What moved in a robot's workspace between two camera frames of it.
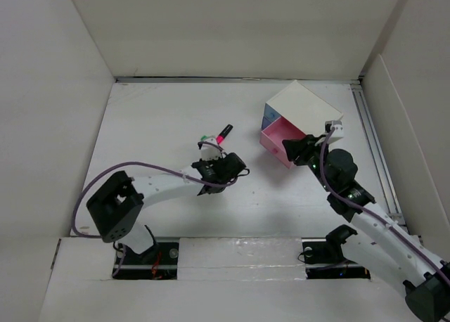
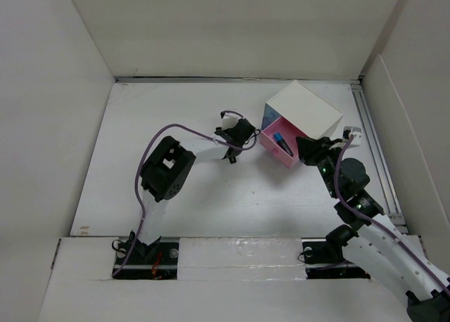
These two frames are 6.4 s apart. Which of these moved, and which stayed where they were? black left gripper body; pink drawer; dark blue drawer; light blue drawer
Moved: black left gripper body
Stayed: dark blue drawer; pink drawer; light blue drawer
